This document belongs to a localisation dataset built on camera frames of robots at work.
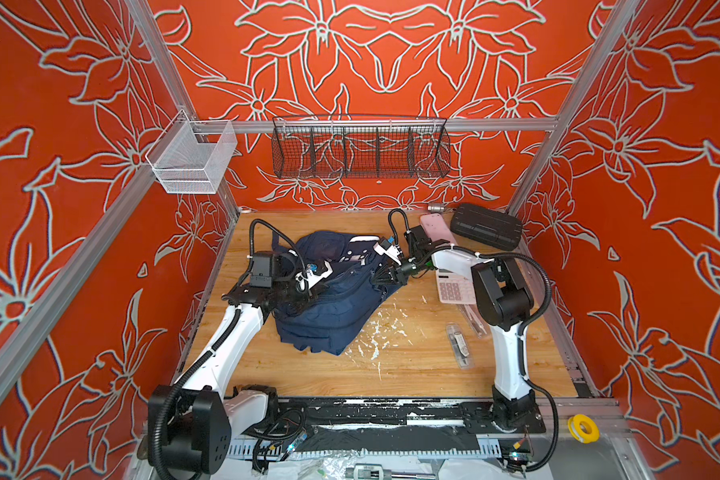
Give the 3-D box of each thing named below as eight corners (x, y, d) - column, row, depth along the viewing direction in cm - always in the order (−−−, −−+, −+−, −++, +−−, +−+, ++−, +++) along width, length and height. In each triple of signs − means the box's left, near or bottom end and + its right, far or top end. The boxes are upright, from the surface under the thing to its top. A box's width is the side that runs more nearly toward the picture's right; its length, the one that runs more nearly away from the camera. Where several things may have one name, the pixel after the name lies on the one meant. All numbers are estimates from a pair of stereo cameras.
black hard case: (444, 232, 112) (446, 224, 109) (452, 207, 121) (455, 199, 118) (515, 254, 105) (520, 246, 102) (518, 225, 114) (523, 218, 111)
